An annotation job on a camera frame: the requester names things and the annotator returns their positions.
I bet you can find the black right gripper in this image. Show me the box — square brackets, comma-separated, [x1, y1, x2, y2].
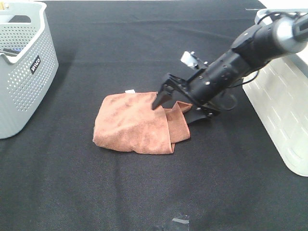
[152, 73, 221, 125]

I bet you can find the brown microfibre towel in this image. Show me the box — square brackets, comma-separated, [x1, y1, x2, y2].
[93, 92, 192, 154]

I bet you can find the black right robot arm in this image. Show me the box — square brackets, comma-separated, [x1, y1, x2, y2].
[152, 12, 308, 122]

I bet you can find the black mesh table mat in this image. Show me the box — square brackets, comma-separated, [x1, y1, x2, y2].
[0, 0, 308, 231]

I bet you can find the white storage bin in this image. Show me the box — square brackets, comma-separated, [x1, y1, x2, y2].
[242, 8, 308, 177]

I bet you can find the grey tape piece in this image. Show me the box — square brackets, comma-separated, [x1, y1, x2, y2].
[172, 215, 190, 225]

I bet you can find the grey perforated laundry basket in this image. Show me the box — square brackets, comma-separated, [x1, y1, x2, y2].
[0, 0, 59, 139]

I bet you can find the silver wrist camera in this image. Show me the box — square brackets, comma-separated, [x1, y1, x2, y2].
[180, 51, 199, 70]

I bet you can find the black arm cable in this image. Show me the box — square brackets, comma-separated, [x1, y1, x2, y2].
[209, 69, 260, 111]

